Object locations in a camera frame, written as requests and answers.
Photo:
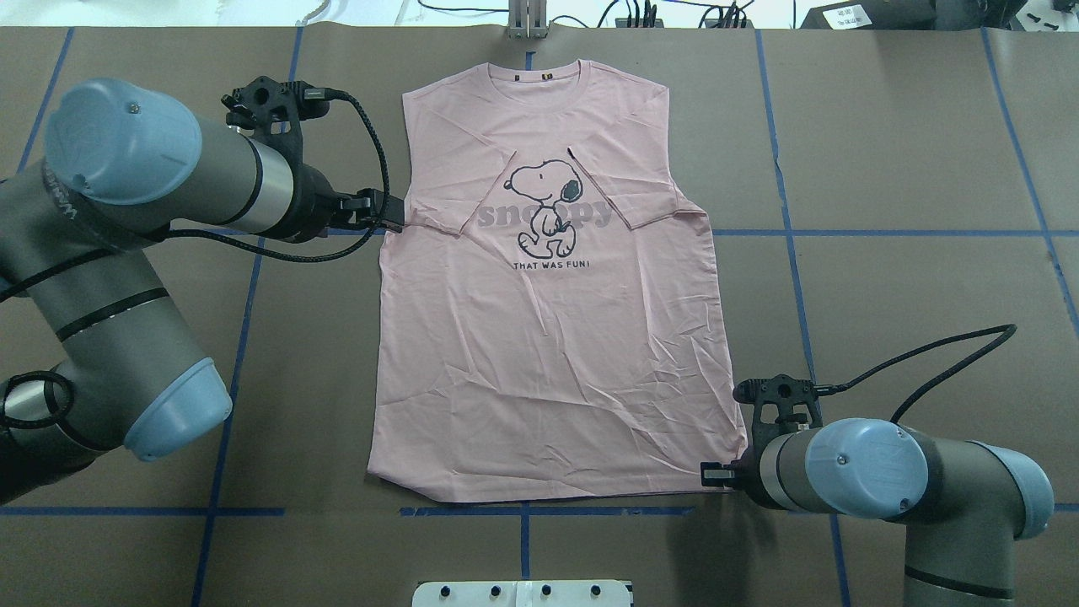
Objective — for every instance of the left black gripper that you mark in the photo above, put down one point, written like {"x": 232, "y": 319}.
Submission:
{"x": 316, "y": 199}

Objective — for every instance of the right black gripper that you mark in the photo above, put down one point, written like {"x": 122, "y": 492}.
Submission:
{"x": 749, "y": 468}

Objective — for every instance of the pink snoopy t-shirt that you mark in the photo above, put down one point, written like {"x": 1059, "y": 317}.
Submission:
{"x": 551, "y": 325}

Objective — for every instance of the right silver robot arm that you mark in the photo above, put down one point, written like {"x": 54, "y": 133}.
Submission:
{"x": 964, "y": 504}

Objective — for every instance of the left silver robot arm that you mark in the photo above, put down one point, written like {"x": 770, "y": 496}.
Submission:
{"x": 124, "y": 169}

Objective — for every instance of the black power strip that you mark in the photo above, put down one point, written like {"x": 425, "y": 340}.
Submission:
{"x": 639, "y": 15}

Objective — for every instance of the black box with label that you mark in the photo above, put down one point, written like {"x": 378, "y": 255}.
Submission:
{"x": 877, "y": 15}

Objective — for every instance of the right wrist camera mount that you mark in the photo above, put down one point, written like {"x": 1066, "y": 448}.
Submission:
{"x": 780, "y": 405}

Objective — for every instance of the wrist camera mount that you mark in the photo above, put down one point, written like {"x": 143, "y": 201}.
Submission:
{"x": 273, "y": 112}
{"x": 780, "y": 405}

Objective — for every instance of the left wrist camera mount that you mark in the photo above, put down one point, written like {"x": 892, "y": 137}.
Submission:
{"x": 273, "y": 112}

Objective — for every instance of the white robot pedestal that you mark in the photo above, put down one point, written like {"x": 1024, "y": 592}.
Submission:
{"x": 543, "y": 592}

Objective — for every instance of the aluminium frame post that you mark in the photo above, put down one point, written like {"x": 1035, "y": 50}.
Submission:
{"x": 527, "y": 19}

